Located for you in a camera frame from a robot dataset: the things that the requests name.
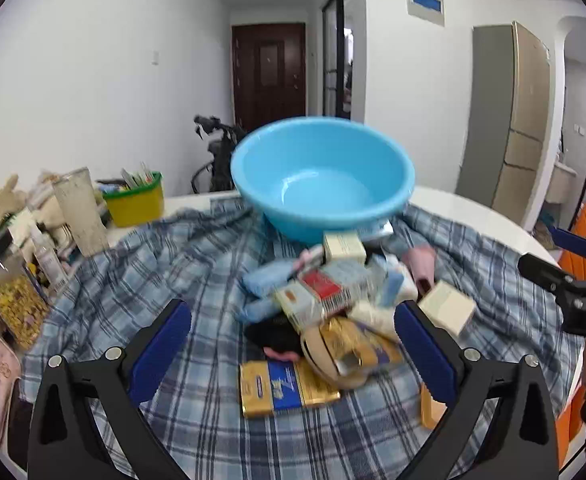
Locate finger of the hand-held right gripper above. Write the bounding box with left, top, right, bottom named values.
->
left=548, top=226, right=586, bottom=268
left=518, top=254, right=586, bottom=306

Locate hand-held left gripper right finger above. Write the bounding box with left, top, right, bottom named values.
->
left=394, top=300, right=559, bottom=480

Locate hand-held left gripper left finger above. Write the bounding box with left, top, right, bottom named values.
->
left=27, top=299, right=193, bottom=480

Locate cream square box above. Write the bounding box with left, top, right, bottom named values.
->
left=418, top=281, right=476, bottom=336

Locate beige round case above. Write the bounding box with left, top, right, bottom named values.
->
left=300, top=325, right=369, bottom=388

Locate red and white box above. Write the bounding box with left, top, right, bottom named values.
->
left=298, top=267, right=354, bottom=311

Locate gold and blue cigarette pack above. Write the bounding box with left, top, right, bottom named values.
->
left=239, top=360, right=341, bottom=418

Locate light blue plastic basin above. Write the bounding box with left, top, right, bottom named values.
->
left=230, top=116, right=416, bottom=246

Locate white lotion bottle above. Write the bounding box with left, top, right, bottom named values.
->
left=348, top=301, right=399, bottom=341

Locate white washbasin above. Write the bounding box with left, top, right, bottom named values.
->
left=546, top=162, right=577, bottom=206

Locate light blue and white box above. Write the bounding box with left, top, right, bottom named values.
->
left=373, top=255, right=409, bottom=308

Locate blue plaid cloth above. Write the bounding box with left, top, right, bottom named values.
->
left=20, top=195, right=586, bottom=480

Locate pink wallet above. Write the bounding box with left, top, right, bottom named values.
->
left=405, top=246, right=436, bottom=294

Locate light blue tissue packet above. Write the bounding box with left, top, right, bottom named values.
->
left=243, top=297, right=286, bottom=323
left=242, top=260, right=301, bottom=297

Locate black fuzzy glove pink paw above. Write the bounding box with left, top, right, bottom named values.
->
left=245, top=312, right=309, bottom=361

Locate white and blue flat box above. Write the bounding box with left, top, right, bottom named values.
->
left=358, top=222, right=395, bottom=242

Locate gold and grey refrigerator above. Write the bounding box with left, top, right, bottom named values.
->
left=456, top=21, right=551, bottom=226

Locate tall cream box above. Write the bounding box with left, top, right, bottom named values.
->
left=323, top=231, right=366, bottom=263

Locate yellow bin green rim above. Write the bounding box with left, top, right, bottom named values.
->
left=98, top=172, right=166, bottom=228

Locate small clear bottle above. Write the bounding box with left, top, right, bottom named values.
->
left=30, top=225, right=68, bottom=289

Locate pink and grey cloth item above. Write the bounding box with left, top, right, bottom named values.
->
left=293, top=245, right=326, bottom=271

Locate clear jar black lid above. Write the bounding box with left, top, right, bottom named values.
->
left=0, top=230, right=51, bottom=351

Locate pile of small packets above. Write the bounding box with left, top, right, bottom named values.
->
left=98, top=161, right=156, bottom=193

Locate cream plush toy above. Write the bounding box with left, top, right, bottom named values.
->
left=25, top=171, right=74, bottom=251

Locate beige plush toy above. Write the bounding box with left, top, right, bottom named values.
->
left=0, top=174, right=28, bottom=228

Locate dark brown door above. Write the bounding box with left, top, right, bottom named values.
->
left=231, top=22, right=307, bottom=133

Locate black framed glass door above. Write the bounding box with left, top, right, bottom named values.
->
left=321, top=0, right=354, bottom=121

